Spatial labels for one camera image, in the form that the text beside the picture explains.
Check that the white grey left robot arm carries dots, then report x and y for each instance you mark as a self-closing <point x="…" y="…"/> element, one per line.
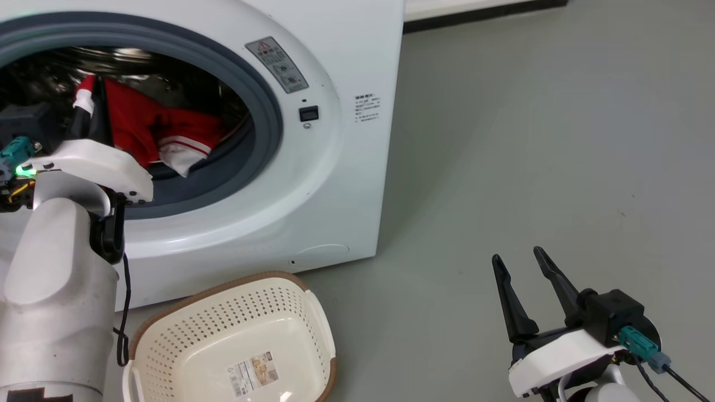
<point x="56" y="290"/>

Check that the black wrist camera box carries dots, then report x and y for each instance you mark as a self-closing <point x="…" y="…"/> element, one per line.
<point x="611" y="312"/>
<point x="25" y="123"/>

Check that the grey warning label sticker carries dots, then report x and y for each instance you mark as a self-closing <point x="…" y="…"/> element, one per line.
<point x="277" y="64"/>

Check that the teal camera connector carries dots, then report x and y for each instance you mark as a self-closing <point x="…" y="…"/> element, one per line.
<point x="642" y="346"/>
<point x="17" y="151"/>

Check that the grey rubber door seal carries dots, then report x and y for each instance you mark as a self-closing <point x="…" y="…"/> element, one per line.
<point x="262" y="106"/>

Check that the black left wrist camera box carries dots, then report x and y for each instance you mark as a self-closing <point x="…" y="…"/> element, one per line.
<point x="25" y="123"/>

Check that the black and white baseboard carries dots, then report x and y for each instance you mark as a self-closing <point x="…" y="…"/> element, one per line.
<point x="480" y="14"/>

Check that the white front-load washing machine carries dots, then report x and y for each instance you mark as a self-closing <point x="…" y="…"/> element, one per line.
<point x="346" y="184"/>

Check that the teal left camera connector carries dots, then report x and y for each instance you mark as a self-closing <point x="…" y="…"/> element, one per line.
<point x="17" y="151"/>

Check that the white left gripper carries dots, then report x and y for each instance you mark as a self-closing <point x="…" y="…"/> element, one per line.
<point x="103" y="164"/>

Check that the printed basket label sticker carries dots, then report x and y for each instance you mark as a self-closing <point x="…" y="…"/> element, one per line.
<point x="253" y="373"/>

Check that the cream perforated laundry basket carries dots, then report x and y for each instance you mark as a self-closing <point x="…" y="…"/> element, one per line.
<point x="234" y="335"/>

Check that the teal right camera connector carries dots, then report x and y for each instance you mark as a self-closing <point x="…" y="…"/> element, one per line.
<point x="642" y="346"/>

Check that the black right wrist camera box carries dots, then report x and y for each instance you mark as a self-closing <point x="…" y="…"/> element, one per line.
<point x="611" y="312"/>

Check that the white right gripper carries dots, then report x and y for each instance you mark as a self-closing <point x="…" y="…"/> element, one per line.
<point x="558" y="357"/>

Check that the red and white garment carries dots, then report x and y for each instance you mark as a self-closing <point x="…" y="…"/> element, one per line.
<point x="139" y="125"/>

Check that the black door latch socket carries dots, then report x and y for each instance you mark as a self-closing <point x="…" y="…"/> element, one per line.
<point x="309" y="114"/>

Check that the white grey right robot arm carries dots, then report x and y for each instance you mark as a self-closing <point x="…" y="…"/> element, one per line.
<point x="606" y="388"/>

